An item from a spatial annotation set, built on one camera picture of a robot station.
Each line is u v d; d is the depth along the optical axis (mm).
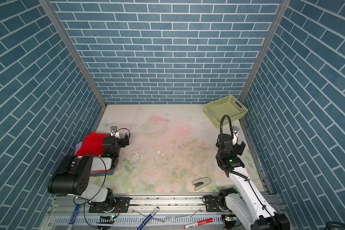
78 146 845
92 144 882
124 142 862
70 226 667
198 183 802
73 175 451
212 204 735
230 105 1198
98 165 588
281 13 724
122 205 739
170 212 731
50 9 709
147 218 691
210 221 693
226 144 600
